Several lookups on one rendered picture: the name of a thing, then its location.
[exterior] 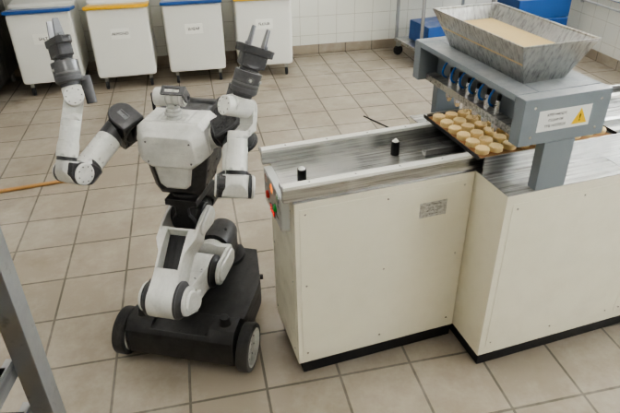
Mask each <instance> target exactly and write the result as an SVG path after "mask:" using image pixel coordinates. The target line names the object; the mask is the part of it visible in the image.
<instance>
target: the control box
mask: <svg viewBox="0 0 620 413"><path fill-rule="evenodd" d="M264 174H266V177H267V182H266V181H265V176H264V182H265V196H266V190H268V192H269V198H267V197H265V198H266V200H267V202H268V205H269V207H271V212H272V214H273V209H272V205H273V204H275V205H276V208H277V212H274V214H273V215H274V218H275V219H276V220H277V222H278V224H279V226H280V230H281V231H282V232H284V231H289V230H290V206H289V204H290V203H288V204H283V203H282V201H281V193H280V188H279V183H280V179H279V178H278V176H277V174H276V172H275V171H274V170H273V168H272V166H271V165H270V166H265V167H264ZM270 184H271V187H272V193H271V192H270V188H269V185H270ZM276 196H277V197H278V204H277V202H276Z"/></svg>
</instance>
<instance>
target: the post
mask: <svg viewBox="0 0 620 413"><path fill-rule="evenodd" d="M0 332H1V335H2V337H3V339H4V341H5V344H6V348H7V350H8V353H9V355H10V358H11V359H12V362H13V364H14V367H15V369H16V372H17V374H18V378H19V380H20V382H21V385H22V387H23V390H24V392H25V395H26V397H27V399H28V401H29V404H30V408H31V410H32V413H66V409H65V406H64V404H63V401H62V398H61V396H60V393H59V390H58V388H57V385H56V382H55V379H54V376H53V373H52V370H51V367H50V364H49V361H48V360H47V357H46V354H45V351H44V348H43V345H42V342H41V339H40V336H39V333H38V330H37V328H36V325H35V323H34V320H33V317H32V315H31V312H30V307H29V305H28V302H27V300H26V297H25V294H24V291H23V288H22V286H21V284H20V281H19V278H18V273H17V271H16V268H15V266H14V263H13V260H12V257H11V255H10V252H9V250H8V247H7V244H6V240H5V237H4V234H3V232H2V229H1V227H0Z"/></svg>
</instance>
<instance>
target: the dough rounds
mask: <svg viewBox="0 0 620 413"><path fill-rule="evenodd" d="M429 118H430V119H431V120H433V121H434V122H435V123H436V124H438V125H439V126H441V127H442V128H443V129H445V130H446V131H447V132H448V133H450V134H451V135H452V136H454V137H455V138H456V139H457V140H458V141H459V142H461V143H462V144H463V145H464V146H466V147H467V148H469V149H470V150H471V151H473V152H474V153H475V154H476V155H478V156H479V157H480V158H481V159H482V158H484V157H489V156H494V155H499V154H505V153H510V152H515V151H521V150H525V149H531V148H535V147H536V145H531V146H526V147H515V146H514V145H512V144H511V143H509V142H508V139H509V134H507V133H506V132H504V131H503V130H501V129H500V128H498V129H497V130H496V132H492V129H491V123H490V122H489V121H488V122H487V124H486V125H482V122H481V115H478V116H477V118H476V119H473V118H472V116H471V109H470V110H469V111H468V112H464V111H463V110H458V112H446V114H443V113H435V114H433V116H430V117H429ZM608 135H610V134H608V133H606V128H605V127H603V128H602V132H601V133H599V134H594V135H588V136H579V137H575V141H577V140H582V139H588V138H593V137H598V136H608Z"/></svg>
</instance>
